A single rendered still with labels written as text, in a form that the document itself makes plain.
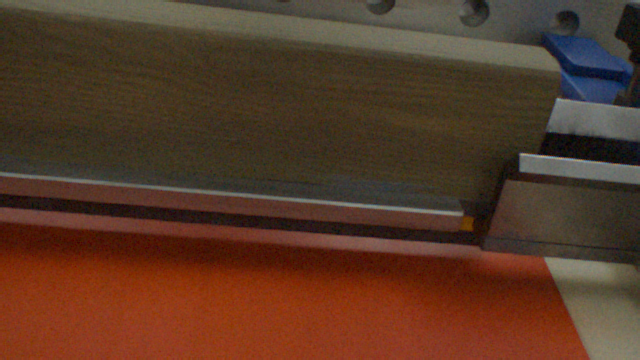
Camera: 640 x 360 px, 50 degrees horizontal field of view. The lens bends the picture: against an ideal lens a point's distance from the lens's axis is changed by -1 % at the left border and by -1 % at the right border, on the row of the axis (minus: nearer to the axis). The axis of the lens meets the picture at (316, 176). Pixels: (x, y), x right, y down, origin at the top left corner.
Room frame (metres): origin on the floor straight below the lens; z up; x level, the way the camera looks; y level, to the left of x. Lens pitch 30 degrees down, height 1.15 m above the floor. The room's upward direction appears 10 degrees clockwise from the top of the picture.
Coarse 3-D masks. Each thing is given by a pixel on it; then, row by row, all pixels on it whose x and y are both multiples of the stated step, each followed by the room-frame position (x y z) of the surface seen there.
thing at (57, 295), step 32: (0, 224) 0.24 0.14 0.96; (32, 224) 0.25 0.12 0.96; (64, 224) 0.25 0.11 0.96; (96, 224) 0.26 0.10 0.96; (0, 256) 0.22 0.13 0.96; (32, 256) 0.23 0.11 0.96; (64, 256) 0.23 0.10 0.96; (96, 256) 0.23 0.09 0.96; (0, 288) 0.20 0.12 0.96; (32, 288) 0.21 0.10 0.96; (64, 288) 0.21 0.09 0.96; (96, 288) 0.21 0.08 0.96; (0, 320) 0.19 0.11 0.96; (32, 320) 0.19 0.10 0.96; (64, 320) 0.19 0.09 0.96; (0, 352) 0.17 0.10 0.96; (32, 352) 0.17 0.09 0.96; (64, 352) 0.18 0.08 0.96
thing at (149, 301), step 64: (128, 256) 0.24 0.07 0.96; (192, 256) 0.24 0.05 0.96; (256, 256) 0.25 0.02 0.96; (320, 256) 0.26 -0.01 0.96; (384, 256) 0.27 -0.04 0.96; (448, 256) 0.28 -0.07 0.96; (512, 256) 0.29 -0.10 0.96; (128, 320) 0.20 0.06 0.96; (192, 320) 0.21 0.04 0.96; (256, 320) 0.21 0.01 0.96; (320, 320) 0.22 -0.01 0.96; (384, 320) 0.22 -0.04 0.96; (448, 320) 0.23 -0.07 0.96; (512, 320) 0.24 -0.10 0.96
